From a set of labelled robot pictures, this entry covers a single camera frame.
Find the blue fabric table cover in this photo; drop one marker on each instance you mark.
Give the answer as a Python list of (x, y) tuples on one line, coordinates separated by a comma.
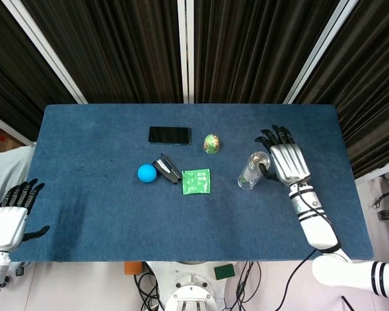
[(116, 220)]

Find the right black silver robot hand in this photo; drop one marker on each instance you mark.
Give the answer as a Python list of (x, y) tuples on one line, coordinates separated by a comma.
[(288, 162)]

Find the small black device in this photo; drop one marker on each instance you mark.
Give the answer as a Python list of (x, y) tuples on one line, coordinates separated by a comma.
[(385, 215)]

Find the grey cloth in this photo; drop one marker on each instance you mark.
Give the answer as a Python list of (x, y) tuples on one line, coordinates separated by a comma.
[(6, 168)]

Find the white green paper leaflet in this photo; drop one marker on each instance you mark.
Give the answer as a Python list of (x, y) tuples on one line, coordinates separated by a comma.
[(245, 177)]

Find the clear glass cup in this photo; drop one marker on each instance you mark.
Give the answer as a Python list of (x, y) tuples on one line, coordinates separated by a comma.
[(248, 179)]

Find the dark pleated curtain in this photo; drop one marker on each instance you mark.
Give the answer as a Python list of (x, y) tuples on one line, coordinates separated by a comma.
[(123, 48)]

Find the green sachet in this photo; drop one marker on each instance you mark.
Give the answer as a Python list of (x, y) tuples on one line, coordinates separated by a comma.
[(196, 182)]

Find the blue ball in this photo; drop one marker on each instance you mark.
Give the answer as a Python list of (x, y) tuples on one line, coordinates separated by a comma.
[(147, 173)]

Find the black smartphone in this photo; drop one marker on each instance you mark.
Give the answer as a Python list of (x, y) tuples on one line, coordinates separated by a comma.
[(169, 135)]

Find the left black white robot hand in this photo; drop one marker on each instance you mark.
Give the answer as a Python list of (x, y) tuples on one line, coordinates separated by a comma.
[(6, 226)]

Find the white frame post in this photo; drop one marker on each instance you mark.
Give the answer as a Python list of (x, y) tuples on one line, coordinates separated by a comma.
[(379, 171), (48, 55), (185, 52), (9, 128), (321, 52)]

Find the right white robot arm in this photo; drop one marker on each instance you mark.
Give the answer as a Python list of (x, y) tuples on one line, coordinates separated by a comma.
[(321, 233)]

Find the orange block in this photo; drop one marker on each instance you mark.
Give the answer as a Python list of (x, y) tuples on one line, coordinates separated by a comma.
[(133, 268)]

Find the green block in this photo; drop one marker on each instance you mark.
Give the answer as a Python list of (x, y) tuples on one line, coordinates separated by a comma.
[(224, 272)]

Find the black stapler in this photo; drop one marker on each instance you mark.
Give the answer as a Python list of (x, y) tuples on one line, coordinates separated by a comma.
[(168, 171)]

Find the white robot torso base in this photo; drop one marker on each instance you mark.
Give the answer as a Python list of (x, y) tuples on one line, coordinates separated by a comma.
[(191, 288)]

